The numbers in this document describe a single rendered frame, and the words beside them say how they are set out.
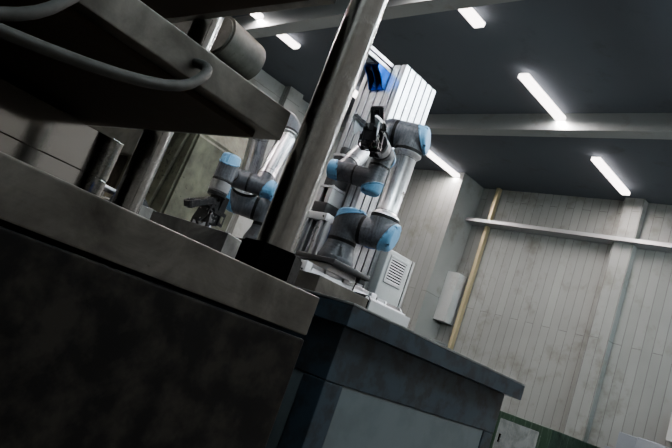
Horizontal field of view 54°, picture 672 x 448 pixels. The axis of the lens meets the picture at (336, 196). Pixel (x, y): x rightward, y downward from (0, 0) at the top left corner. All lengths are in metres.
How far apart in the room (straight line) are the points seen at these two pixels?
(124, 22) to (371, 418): 0.76
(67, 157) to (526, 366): 10.02
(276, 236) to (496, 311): 10.53
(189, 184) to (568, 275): 7.75
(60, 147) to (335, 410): 0.70
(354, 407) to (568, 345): 9.70
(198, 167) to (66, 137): 3.14
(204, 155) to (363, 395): 3.45
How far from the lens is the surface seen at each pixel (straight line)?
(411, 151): 2.62
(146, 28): 0.90
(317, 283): 1.53
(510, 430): 8.76
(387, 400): 1.24
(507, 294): 11.44
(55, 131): 1.35
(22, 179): 0.72
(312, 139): 1.01
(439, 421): 1.40
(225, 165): 2.45
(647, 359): 10.39
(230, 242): 1.76
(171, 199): 4.37
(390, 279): 2.99
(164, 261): 0.81
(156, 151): 1.32
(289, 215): 0.98
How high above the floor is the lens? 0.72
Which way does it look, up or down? 13 degrees up
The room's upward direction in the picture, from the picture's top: 20 degrees clockwise
